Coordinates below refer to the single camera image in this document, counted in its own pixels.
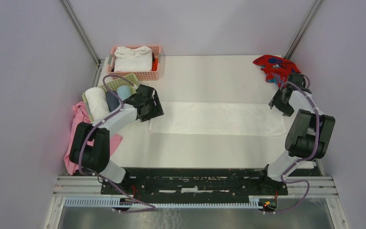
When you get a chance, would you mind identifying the light blue towel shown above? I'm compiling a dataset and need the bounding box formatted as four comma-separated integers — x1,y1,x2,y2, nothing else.
116,85,133,101

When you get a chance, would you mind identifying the white towel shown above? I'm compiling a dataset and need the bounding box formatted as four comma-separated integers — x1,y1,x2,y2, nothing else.
149,102,287,136
84,87,110,121
114,46,153,72

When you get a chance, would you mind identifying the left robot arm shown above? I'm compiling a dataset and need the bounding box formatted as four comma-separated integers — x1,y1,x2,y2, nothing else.
70,84,164,194

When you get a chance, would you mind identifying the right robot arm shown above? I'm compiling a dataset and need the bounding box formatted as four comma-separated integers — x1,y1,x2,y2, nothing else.
256,73,336,195

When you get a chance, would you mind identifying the red and teal patterned towel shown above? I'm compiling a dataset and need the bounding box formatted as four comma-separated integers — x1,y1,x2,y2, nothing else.
253,54,301,88

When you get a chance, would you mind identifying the green plastic basket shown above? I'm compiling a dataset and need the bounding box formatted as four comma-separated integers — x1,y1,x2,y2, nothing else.
82,73,140,122

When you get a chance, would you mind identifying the pink plastic basket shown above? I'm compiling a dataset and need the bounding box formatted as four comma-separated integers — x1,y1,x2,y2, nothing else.
105,45,162,81

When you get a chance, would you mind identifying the rolled dark blue towel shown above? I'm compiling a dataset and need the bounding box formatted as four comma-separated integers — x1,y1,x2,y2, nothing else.
106,91,120,112

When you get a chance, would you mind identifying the folded white towel in basket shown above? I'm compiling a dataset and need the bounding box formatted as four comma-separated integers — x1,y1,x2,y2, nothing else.
114,46,153,72

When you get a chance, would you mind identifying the rolled white towel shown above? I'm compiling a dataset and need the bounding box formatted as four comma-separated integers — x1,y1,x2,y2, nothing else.
84,87,110,121

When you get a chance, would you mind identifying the pink towel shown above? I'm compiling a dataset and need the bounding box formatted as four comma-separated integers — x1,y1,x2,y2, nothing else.
63,102,122,176

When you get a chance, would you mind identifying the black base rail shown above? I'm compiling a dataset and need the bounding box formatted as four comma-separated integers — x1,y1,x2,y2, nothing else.
118,167,288,204

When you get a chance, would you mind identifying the white cable duct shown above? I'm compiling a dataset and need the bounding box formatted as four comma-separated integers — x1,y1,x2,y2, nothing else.
64,197,262,209

